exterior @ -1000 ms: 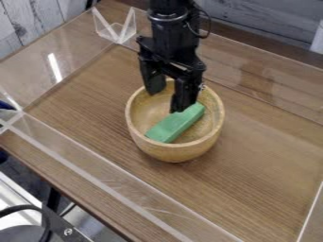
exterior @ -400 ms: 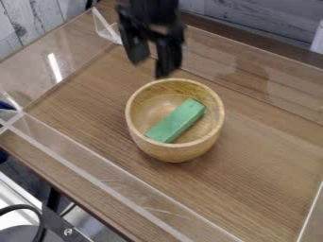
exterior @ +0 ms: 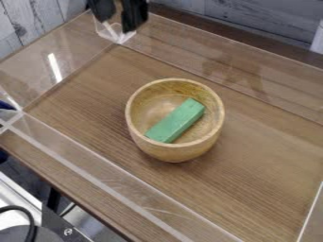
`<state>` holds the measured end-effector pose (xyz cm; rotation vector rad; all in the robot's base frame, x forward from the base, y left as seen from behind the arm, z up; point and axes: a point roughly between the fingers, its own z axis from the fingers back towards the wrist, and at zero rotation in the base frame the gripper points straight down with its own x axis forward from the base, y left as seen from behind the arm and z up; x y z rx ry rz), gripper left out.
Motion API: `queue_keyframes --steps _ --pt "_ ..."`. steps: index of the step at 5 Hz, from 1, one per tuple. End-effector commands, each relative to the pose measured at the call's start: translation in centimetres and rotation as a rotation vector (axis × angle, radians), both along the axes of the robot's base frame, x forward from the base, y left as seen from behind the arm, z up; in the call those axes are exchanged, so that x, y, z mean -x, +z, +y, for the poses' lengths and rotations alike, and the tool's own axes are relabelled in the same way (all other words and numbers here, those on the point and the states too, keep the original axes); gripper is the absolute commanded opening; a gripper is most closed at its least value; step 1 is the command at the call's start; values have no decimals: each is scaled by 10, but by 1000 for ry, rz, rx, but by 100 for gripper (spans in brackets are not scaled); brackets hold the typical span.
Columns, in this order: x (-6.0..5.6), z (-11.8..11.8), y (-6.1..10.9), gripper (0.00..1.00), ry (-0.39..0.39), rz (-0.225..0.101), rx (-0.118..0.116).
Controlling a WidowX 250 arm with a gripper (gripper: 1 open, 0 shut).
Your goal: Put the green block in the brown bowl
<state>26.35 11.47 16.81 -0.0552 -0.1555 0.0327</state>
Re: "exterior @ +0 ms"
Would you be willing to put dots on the black table leg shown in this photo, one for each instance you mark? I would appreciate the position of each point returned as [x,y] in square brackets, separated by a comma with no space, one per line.
[54,200]

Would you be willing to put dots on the clear acrylic enclosure wall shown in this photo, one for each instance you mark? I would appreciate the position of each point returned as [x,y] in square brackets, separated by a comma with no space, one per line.
[253,190]

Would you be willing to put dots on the brown wooden bowl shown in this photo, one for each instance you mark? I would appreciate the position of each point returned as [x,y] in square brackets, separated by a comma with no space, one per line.
[153,102]

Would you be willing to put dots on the clear acrylic corner bracket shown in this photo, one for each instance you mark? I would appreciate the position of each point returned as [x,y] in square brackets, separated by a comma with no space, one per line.
[113,32]

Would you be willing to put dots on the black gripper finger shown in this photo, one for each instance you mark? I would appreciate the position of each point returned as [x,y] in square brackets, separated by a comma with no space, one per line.
[103,9]
[135,14]

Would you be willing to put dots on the green rectangular block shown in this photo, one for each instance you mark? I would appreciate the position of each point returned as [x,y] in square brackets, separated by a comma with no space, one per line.
[169,129]

